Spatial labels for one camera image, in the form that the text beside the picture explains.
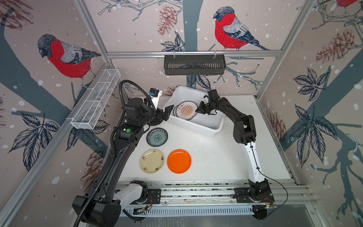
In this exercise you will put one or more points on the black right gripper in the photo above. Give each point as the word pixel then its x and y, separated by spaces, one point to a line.
pixel 201 108

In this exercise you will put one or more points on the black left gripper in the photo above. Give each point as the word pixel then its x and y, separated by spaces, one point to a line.
pixel 166 114

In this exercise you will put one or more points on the white plate orange sunburst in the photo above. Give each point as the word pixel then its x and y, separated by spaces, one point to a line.
pixel 186 110

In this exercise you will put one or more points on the green blue floral plate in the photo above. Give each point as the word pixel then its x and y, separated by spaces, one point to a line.
pixel 157 137

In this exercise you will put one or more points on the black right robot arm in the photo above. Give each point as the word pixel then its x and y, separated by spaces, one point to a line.
pixel 244 133

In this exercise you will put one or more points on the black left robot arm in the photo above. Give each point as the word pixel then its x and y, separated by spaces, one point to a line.
pixel 98 206

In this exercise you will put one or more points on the white plastic bin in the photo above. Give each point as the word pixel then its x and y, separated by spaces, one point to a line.
pixel 203 124

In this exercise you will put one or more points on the cream yellow plate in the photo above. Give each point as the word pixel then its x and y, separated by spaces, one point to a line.
pixel 152 161

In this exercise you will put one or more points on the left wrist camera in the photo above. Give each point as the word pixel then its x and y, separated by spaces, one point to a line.
pixel 155 95

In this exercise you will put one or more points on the black hanging wire basket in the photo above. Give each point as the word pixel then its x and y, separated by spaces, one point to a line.
pixel 206 64

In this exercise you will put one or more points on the white wire mesh shelf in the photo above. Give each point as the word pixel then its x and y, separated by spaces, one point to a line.
pixel 91 110

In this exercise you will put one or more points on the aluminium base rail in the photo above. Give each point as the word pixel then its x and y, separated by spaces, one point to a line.
pixel 209 198

